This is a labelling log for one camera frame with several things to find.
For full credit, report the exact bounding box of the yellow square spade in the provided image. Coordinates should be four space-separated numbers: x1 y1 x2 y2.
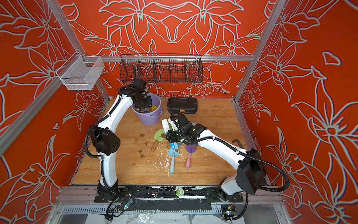
145 105 158 112

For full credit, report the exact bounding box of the pale green trowel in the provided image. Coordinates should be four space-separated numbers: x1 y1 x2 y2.
151 129 166 152

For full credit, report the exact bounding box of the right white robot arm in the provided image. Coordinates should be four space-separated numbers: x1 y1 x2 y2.
166 109 290 196

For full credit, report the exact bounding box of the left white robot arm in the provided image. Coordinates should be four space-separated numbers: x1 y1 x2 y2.
84 78 152 197

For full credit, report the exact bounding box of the light blue trowel front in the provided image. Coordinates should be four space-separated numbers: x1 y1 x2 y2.
168 142 180 174

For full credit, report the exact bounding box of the purple plastic bucket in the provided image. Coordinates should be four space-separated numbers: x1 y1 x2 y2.
131 93 163 126

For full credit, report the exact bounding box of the black plastic tool case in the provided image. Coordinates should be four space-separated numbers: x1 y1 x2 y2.
167 97 198 114

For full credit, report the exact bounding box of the black hex key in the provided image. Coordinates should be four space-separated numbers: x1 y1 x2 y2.
232 139 244 148

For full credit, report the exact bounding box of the green round sticker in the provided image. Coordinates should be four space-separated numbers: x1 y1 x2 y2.
175 187 184 197

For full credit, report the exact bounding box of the purple trowel pink handle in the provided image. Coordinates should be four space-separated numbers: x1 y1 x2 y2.
186 144 197 169

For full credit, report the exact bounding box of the black wire wall basket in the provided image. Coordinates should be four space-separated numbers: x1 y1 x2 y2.
119 53 204 84

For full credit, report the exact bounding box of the white wire mesh basket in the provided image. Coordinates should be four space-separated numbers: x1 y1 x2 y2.
55 51 105 91

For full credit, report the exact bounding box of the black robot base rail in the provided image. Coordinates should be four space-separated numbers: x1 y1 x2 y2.
94 185 244 213

